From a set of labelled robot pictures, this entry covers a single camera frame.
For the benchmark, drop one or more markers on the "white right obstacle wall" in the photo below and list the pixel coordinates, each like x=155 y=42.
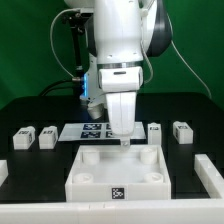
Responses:
x=210 y=177

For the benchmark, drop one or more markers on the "grey camera on mount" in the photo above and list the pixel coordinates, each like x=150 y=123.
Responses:
x=86 y=14

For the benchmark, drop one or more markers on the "white front obstacle wall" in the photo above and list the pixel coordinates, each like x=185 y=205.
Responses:
x=182 y=211

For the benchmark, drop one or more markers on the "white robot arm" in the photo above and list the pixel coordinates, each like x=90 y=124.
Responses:
x=120 y=35

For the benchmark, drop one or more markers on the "white square tabletop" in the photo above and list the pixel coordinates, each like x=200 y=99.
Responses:
x=107 y=173

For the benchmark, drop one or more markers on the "white obstacle wall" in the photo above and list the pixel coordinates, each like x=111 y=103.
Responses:
x=210 y=177
x=182 y=211

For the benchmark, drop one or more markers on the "white left obstacle block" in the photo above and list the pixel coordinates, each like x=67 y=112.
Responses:
x=3 y=171

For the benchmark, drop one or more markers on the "sheet with fiducial markers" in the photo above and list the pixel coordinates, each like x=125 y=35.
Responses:
x=88 y=131

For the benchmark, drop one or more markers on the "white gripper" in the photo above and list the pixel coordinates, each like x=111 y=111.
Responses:
x=120 y=87

